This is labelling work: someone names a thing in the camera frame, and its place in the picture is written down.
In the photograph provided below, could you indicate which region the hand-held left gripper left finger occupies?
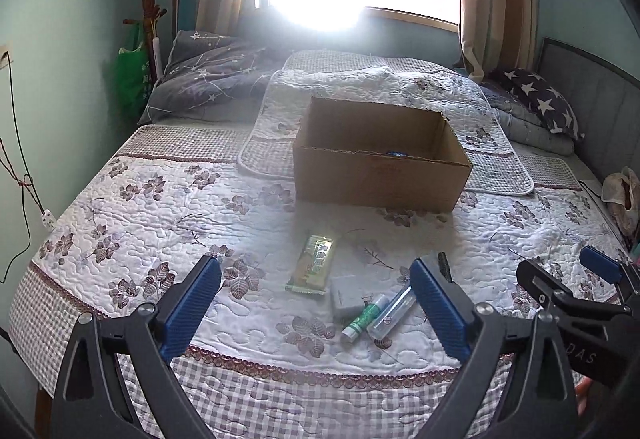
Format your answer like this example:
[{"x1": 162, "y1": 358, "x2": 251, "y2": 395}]
[{"x1": 50, "y1": 255, "x2": 222, "y2": 439}]

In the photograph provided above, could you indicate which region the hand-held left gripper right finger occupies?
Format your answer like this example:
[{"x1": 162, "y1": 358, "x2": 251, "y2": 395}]
[{"x1": 410, "y1": 255, "x2": 581, "y2": 439}]

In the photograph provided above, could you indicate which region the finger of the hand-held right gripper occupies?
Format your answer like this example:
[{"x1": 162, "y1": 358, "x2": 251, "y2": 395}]
[
  {"x1": 580, "y1": 246, "x2": 640, "y2": 292},
  {"x1": 516, "y1": 259, "x2": 628, "y2": 320}
]

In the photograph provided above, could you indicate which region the clear bottle with blue cap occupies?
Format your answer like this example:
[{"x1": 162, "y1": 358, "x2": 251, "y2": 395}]
[{"x1": 366, "y1": 284, "x2": 418, "y2": 340}]

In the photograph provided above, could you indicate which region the green and white tube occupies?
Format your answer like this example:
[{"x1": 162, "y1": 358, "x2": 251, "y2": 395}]
[{"x1": 341, "y1": 294, "x2": 391, "y2": 342}]

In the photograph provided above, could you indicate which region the white power adapter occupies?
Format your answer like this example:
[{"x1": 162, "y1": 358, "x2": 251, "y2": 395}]
[{"x1": 329, "y1": 274, "x2": 373, "y2": 319}]

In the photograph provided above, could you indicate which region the green snack packet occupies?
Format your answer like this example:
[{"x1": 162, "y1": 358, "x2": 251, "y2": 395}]
[{"x1": 285, "y1": 233, "x2": 340, "y2": 295}]

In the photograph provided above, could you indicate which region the brown cardboard box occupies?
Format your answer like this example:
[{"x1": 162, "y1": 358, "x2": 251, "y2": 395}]
[{"x1": 292, "y1": 96, "x2": 473, "y2": 214}]

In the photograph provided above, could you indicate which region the beige crumpled cloth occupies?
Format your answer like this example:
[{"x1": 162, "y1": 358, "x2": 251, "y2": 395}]
[{"x1": 601, "y1": 166, "x2": 640, "y2": 237}]

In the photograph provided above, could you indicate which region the grey padded headboard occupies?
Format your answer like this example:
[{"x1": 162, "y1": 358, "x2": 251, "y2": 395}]
[{"x1": 540, "y1": 37, "x2": 640, "y2": 184}]

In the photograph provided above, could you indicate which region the dark star-print pillow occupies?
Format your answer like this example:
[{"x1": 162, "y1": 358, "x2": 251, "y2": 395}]
[{"x1": 492, "y1": 68, "x2": 585, "y2": 140}]

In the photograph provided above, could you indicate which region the small quilted mat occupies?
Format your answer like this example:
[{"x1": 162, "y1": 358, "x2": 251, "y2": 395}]
[{"x1": 237, "y1": 66, "x2": 535, "y2": 196}]

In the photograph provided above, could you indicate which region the dark grey star pillow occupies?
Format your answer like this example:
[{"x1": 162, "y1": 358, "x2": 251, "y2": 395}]
[{"x1": 137, "y1": 30, "x2": 296, "y2": 124}]

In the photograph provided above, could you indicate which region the green plastic bag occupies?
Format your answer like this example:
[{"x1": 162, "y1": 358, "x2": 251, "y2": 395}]
[{"x1": 116, "y1": 24, "x2": 153, "y2": 120}]

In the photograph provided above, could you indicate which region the thin hanging wall cable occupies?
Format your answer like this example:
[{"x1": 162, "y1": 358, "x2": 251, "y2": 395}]
[{"x1": 0, "y1": 61, "x2": 51, "y2": 285}]

